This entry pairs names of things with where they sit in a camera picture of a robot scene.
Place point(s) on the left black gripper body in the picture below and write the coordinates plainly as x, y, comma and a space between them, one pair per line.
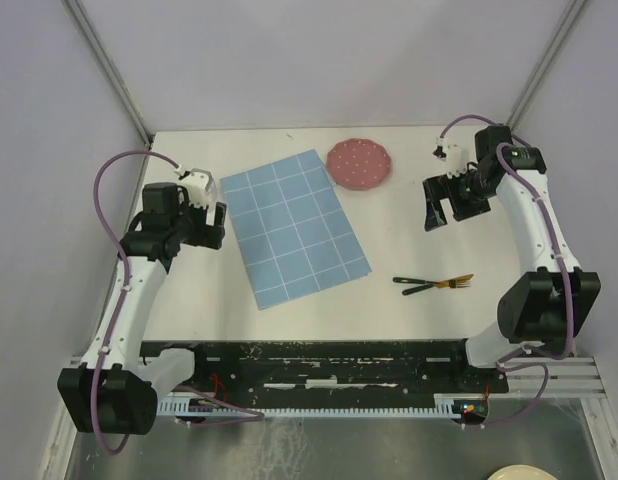
194, 230

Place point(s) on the light blue cable duct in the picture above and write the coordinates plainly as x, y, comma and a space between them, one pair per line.
186, 406

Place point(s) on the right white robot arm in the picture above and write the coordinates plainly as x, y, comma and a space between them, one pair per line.
545, 309

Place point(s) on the aluminium frame post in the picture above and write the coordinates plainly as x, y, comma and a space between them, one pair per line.
568, 20
79, 15

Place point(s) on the green handled gold fork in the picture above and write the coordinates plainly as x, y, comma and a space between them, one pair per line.
434, 286

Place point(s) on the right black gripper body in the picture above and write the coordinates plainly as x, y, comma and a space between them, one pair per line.
466, 185

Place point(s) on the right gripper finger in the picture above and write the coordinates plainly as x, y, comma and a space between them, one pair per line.
434, 215
465, 209

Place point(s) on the green handled gold knife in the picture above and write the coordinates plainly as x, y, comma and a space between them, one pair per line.
464, 279

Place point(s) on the blue checked cloth placemat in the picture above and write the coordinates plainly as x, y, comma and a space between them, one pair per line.
292, 232

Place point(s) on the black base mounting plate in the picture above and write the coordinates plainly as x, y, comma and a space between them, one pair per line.
321, 374

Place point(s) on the pink dotted plate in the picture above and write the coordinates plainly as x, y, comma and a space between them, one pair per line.
358, 164

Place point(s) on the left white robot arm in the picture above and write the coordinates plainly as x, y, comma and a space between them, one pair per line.
113, 390

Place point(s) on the clear plastic cup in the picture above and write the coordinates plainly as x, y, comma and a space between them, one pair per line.
211, 193

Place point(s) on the left aluminium frame post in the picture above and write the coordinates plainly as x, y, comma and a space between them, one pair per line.
79, 15

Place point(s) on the right aluminium frame post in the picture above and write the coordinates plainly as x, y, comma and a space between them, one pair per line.
568, 20

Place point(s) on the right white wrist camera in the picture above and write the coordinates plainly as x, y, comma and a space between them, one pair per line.
456, 158

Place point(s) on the cream plate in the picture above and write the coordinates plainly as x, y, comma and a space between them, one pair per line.
521, 472

